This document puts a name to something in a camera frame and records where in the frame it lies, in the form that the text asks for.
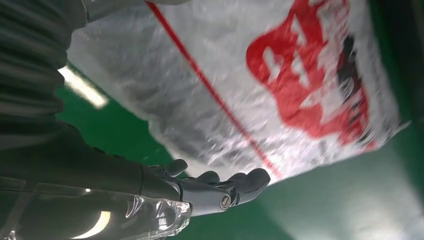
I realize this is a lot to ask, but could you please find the green conveyor belt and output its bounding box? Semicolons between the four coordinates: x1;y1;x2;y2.
54;0;424;240

